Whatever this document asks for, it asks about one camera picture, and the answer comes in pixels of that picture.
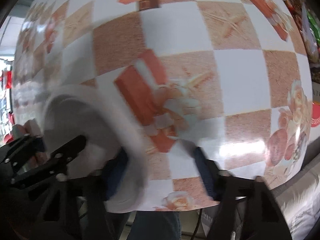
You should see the white bowl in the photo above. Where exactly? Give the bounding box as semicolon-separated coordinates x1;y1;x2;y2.
41;85;148;213

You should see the red plastic bucket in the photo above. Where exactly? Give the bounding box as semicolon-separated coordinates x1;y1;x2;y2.
1;70;12;90

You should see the checkered patterned tablecloth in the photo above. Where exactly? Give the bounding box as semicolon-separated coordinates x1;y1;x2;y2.
12;0;312;211

